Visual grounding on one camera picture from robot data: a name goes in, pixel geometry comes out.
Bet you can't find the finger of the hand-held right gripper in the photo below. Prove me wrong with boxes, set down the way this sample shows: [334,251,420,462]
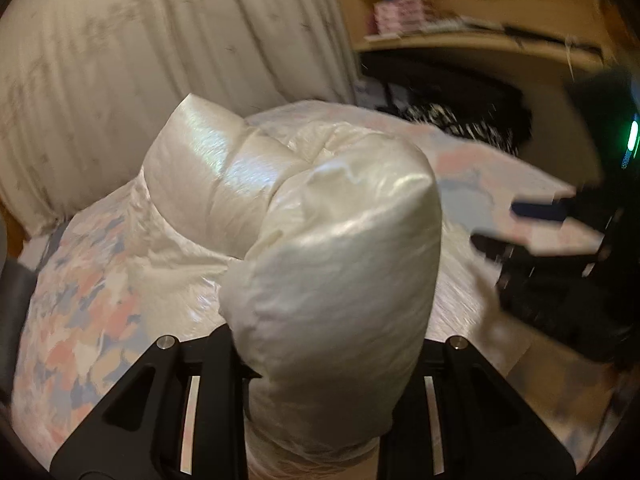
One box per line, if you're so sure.
[509,196,607,235]
[470,232,601,267]

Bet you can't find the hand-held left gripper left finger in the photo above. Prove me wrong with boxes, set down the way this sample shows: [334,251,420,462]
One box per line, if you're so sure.
[50,325,262,480]

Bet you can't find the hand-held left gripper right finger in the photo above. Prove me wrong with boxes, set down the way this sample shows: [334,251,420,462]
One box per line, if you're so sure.
[377,335,576,480]

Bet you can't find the black and white patterned cloth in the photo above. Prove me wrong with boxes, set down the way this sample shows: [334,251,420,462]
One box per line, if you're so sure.
[400,102,522,157]

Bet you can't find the wooden desk shelf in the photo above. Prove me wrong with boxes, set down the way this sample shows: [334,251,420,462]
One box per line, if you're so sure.
[330,0,632,93]

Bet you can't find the floral bedspread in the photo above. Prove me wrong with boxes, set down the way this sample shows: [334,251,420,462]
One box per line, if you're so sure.
[10,100,601,461]

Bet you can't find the dark bag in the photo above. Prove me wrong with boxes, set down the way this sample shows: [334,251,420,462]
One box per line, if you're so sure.
[357,57,534,147]

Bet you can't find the papers on desk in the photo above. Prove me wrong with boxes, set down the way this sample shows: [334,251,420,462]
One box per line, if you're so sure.
[364,16,507,42]

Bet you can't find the blue-grey pillow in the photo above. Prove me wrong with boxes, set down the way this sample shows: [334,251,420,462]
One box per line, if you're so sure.
[0,259,40,392]

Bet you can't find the wooden headboard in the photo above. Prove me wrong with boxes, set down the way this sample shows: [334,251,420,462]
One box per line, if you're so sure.
[7,204,32,257]

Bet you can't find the pink patterned box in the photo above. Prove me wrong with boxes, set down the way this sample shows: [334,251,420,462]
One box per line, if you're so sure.
[372,0,434,36]

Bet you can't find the cream patterned curtain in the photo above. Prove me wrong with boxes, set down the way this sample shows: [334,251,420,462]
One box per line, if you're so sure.
[0,0,362,237]

